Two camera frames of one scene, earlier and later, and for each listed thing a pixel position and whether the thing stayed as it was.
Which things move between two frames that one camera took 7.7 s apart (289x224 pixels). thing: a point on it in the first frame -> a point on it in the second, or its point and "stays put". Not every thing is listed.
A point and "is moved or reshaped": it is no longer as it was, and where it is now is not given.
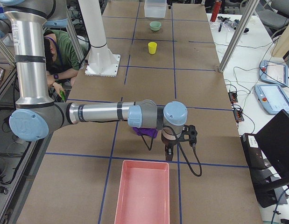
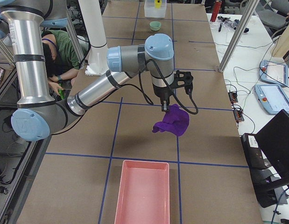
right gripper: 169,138 -> 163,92
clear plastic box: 155,8 stays put
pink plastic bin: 143,195 stays put
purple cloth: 149,132 is moved or reshaped
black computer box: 253,153 stays put
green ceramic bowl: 155,25 stays put
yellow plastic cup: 152,46 is moved or reshaped
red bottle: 215,11 stays put
